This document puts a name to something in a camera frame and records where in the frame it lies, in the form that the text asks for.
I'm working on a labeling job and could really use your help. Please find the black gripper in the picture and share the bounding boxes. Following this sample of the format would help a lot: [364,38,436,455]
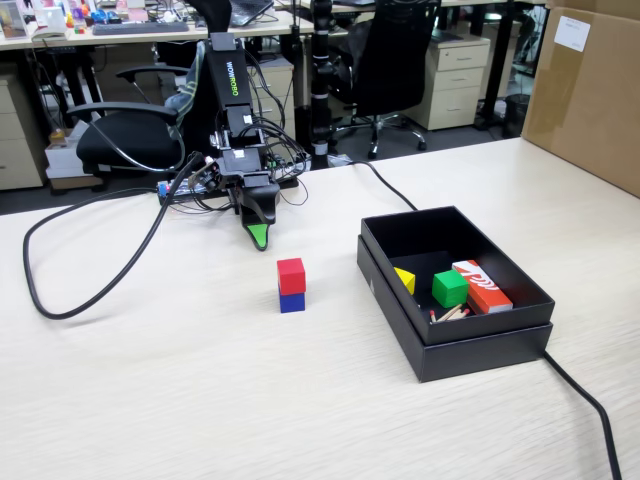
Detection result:
[217,146,282,252]

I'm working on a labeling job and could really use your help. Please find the red wooden cube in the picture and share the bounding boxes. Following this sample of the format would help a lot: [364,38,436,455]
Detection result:
[276,257,307,295]

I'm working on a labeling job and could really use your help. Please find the blue wooden cube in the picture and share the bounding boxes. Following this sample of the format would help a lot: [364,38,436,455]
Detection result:
[278,289,307,315]

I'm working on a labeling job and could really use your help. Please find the green wooden cube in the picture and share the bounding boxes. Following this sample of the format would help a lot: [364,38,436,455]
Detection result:
[431,270,470,309]

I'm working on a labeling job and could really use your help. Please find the blue terminal circuit board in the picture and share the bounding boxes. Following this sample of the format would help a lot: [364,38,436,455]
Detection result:
[157,179,197,202]

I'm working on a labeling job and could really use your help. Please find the cream drawer cabinet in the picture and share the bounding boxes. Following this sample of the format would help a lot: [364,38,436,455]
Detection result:
[244,62,297,142]
[407,37,491,132]
[0,74,50,191]

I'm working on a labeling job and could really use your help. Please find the striped green garment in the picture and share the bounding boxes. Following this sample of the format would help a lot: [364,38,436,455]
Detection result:
[164,42,207,140]

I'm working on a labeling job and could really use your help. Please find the black pole with white bands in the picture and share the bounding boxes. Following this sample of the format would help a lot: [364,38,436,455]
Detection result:
[309,0,335,170]

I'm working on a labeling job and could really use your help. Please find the black office chair with armrests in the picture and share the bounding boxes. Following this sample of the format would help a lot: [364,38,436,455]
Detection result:
[67,0,236,176]

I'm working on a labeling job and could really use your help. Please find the yellow wooden block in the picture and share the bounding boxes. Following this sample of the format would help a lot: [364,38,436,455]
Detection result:
[393,266,417,296]

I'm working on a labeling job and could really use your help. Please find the black mesh office chair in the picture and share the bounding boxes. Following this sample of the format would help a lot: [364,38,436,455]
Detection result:
[329,0,444,160]

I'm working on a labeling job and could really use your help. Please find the white boxes stack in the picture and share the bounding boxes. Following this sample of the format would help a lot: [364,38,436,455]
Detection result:
[44,127,104,192]

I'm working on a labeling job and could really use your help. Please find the black laptop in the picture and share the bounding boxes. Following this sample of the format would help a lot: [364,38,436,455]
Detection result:
[227,0,279,28]

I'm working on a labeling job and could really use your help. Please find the light wooden office desk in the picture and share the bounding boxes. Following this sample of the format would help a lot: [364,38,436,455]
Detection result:
[0,9,351,54]

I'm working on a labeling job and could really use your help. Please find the black computer keyboard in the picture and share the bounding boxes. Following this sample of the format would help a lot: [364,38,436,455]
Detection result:
[92,21,191,37]

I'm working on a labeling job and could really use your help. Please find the red and white matchbox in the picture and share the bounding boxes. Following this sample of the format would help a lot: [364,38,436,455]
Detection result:
[451,259,515,315]

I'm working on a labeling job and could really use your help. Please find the black cardboard box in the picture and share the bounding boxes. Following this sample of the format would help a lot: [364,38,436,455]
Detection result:
[360,204,557,346]

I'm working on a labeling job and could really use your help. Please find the black open box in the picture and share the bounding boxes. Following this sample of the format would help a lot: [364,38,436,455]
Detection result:
[356,234,555,384]

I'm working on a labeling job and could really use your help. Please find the black waste bin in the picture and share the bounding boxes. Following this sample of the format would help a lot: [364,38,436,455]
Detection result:
[502,93,531,140]

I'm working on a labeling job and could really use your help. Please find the white small carton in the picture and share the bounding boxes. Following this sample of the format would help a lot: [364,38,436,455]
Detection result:
[37,7,69,31]

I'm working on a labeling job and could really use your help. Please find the clear framed picture box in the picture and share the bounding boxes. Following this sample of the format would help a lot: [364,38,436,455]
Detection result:
[0,7,29,41]

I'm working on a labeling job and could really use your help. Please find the large brown cardboard box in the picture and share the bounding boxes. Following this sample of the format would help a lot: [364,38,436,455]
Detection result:
[519,0,640,199]

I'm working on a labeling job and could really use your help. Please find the white paper label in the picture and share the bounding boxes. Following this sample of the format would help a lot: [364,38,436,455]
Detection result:
[553,14,592,51]

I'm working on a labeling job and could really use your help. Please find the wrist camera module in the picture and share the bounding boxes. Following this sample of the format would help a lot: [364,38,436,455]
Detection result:
[189,157,222,196]

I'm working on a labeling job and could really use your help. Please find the thin black robot wires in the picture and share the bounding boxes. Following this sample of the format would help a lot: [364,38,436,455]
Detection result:
[242,47,312,214]

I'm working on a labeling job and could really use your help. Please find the thick black power cable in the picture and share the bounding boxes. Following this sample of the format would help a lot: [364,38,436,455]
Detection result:
[344,159,624,480]

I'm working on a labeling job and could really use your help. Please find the thick black looped cable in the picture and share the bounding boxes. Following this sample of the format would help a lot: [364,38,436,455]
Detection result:
[22,151,206,320]

